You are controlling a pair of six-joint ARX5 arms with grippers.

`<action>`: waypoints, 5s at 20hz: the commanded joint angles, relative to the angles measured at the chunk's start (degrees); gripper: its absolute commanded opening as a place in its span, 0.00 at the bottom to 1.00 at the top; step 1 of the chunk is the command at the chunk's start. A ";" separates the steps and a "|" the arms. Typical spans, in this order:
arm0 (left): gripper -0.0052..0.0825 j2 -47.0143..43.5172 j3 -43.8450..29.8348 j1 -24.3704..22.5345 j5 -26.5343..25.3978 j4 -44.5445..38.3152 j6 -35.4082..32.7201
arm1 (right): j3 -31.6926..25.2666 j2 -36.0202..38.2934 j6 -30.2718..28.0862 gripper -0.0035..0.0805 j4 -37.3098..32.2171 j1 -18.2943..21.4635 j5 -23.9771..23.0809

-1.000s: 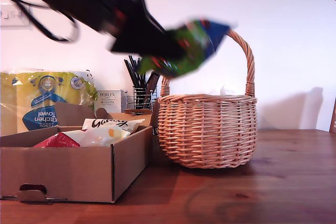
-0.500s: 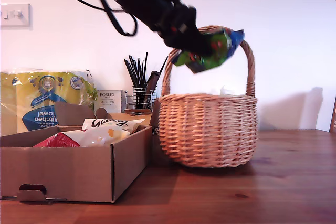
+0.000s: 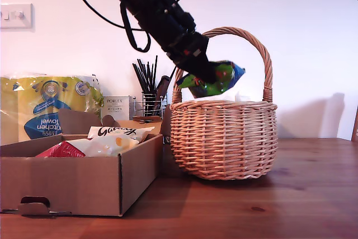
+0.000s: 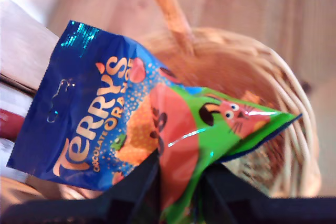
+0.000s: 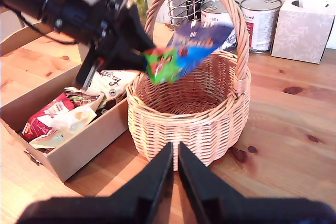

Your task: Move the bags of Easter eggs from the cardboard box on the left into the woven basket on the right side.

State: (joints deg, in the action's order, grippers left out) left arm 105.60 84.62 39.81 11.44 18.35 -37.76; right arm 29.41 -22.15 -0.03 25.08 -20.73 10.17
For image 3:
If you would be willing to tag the white wall switch plate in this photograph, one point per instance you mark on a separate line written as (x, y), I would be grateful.
(16, 16)

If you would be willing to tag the blue Terry's egg bag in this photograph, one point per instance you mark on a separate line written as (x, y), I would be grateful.
(226, 78)

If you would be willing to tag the white Porlex box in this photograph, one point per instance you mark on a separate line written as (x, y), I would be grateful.
(116, 107)

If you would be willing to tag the yellow kitchen towel pack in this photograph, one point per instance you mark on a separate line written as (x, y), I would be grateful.
(42, 102)

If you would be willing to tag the white Galaxy egg bag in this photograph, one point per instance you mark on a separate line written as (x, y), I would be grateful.
(112, 132)

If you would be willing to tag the black chopstick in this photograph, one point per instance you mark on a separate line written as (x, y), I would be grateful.
(171, 74)
(154, 74)
(142, 76)
(138, 78)

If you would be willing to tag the woven wicker basket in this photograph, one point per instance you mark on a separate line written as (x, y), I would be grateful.
(223, 144)

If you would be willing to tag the brown cardboard box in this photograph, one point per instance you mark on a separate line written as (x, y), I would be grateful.
(70, 183)

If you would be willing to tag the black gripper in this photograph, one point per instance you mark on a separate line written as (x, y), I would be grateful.
(173, 26)

